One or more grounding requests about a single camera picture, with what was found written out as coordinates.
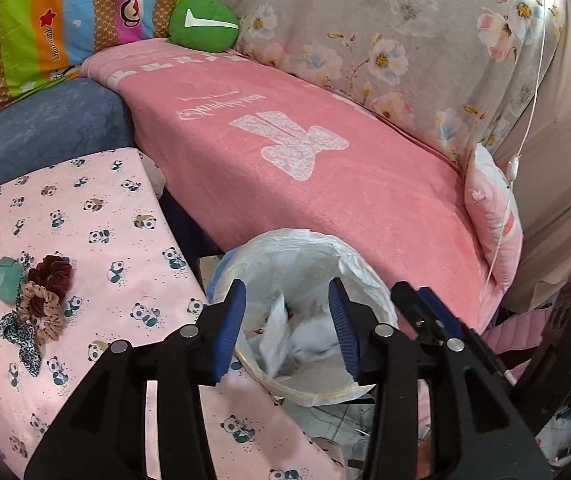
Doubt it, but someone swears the blue sofa cushion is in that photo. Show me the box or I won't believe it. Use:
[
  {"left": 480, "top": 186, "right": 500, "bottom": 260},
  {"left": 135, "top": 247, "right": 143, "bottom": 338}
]
[{"left": 0, "top": 77, "right": 136, "bottom": 203}]

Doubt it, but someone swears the white cable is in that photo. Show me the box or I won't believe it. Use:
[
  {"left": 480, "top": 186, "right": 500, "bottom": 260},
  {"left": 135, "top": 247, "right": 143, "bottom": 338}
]
[{"left": 485, "top": 0, "right": 551, "bottom": 286}]

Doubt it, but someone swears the pink blanket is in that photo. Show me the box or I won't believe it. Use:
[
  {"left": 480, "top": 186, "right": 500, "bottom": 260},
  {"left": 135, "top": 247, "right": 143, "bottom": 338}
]
[{"left": 81, "top": 39, "right": 503, "bottom": 331}]

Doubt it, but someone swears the beige cloth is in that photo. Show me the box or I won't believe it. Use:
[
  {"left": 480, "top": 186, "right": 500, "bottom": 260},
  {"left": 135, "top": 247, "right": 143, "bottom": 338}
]
[{"left": 495, "top": 0, "right": 571, "bottom": 311}]

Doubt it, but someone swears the pink quilted item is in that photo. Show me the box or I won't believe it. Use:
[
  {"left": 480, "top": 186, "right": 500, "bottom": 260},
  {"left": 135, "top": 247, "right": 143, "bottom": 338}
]
[{"left": 480, "top": 308, "right": 553, "bottom": 386}]

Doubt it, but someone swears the small pink pillow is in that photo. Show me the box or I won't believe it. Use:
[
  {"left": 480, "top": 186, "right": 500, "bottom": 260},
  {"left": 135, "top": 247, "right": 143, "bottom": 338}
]
[{"left": 465, "top": 142, "right": 523, "bottom": 293}]

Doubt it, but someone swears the striped cartoon monkey pillow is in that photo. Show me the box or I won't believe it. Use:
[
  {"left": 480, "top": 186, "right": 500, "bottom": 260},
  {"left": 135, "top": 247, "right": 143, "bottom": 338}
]
[{"left": 0, "top": 0, "right": 206, "bottom": 131}]

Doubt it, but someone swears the pink beige scrunchie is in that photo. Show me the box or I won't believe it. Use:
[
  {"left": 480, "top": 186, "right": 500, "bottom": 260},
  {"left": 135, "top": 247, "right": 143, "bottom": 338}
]
[{"left": 15, "top": 282, "right": 64, "bottom": 346}]

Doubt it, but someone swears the grey floral cloth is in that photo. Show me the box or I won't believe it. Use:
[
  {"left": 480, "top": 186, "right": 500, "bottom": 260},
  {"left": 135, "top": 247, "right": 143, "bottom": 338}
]
[{"left": 192, "top": 0, "right": 569, "bottom": 171}]

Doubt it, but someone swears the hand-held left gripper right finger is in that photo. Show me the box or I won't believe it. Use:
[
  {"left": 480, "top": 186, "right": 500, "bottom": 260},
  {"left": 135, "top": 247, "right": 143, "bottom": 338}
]
[{"left": 328, "top": 278, "right": 553, "bottom": 480}]

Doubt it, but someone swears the leopard print scrunchie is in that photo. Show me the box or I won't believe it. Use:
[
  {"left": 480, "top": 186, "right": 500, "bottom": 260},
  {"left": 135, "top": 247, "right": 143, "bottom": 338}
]
[{"left": 0, "top": 310, "right": 42, "bottom": 378}]

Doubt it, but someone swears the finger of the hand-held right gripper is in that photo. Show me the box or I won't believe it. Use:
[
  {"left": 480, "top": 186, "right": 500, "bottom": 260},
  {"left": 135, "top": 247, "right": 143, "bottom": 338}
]
[{"left": 391, "top": 281, "right": 519, "bottom": 386}]

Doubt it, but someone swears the dark red scrunchie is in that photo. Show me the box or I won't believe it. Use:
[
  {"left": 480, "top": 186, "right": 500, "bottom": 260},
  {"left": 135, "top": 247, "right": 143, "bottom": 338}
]
[{"left": 28, "top": 255, "right": 73, "bottom": 293}]

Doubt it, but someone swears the teal round cloth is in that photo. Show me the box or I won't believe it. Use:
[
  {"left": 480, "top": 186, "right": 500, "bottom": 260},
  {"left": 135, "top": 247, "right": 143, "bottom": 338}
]
[{"left": 0, "top": 256, "right": 28, "bottom": 303}]

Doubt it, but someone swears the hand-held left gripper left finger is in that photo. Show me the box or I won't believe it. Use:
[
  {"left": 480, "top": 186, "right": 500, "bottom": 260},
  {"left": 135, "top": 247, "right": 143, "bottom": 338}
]
[{"left": 24, "top": 278, "right": 247, "bottom": 480}]

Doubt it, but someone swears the blue bin with white liner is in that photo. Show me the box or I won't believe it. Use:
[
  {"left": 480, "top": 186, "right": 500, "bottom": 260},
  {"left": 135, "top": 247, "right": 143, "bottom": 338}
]
[{"left": 205, "top": 228, "right": 400, "bottom": 407}]

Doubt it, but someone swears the pale blue face mask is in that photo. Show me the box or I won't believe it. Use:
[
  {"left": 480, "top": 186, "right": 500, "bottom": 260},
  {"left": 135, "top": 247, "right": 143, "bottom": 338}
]
[{"left": 252, "top": 296, "right": 291, "bottom": 377}]

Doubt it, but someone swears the green round cushion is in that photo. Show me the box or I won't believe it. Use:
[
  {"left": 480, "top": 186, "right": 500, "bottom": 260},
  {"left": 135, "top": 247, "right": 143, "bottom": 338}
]
[{"left": 168, "top": 0, "right": 241, "bottom": 53}]

